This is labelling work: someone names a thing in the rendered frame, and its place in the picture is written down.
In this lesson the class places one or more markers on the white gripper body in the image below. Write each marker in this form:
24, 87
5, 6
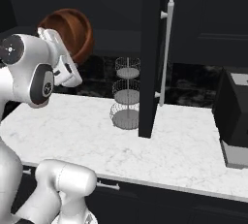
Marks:
55, 44

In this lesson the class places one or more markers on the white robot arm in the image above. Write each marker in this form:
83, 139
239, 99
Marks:
22, 72

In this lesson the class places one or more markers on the brown wooden bowl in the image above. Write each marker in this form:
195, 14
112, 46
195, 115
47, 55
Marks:
79, 34

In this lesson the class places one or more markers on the open dark cabinet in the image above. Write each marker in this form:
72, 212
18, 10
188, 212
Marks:
113, 8

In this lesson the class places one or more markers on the open dark cabinet door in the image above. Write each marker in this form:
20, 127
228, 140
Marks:
150, 56

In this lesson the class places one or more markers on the closed dark cabinet door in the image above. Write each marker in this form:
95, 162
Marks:
210, 17

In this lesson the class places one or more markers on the black countertop appliance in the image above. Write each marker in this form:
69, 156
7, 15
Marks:
231, 111

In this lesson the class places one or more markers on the dark drawer front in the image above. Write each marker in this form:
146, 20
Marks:
161, 208

